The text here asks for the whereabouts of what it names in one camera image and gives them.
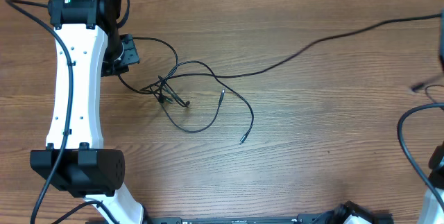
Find long black USB-A cable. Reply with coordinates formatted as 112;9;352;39
207;12;444;79

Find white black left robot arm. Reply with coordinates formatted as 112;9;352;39
30;0;146;223

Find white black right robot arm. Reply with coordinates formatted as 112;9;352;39
417;144;443;224

